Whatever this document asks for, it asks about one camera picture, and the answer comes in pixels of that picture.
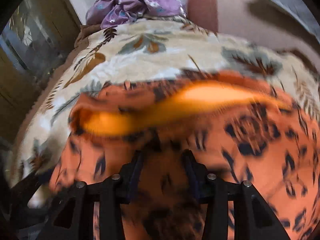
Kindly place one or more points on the orange floral garment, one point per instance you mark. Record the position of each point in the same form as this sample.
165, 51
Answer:
250, 130

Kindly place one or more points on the pink brown bolster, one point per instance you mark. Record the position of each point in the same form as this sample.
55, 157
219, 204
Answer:
232, 12

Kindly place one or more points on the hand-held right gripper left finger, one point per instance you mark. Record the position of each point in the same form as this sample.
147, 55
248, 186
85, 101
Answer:
136, 177

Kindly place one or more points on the purple floral cloth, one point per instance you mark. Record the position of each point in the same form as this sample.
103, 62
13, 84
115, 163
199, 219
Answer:
135, 2

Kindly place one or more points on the wooden door with glass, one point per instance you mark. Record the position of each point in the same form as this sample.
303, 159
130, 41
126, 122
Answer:
32, 55

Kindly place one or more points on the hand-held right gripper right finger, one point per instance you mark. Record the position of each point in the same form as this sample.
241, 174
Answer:
191, 177

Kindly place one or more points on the leaf print blanket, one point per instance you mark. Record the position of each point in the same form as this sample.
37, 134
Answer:
160, 60

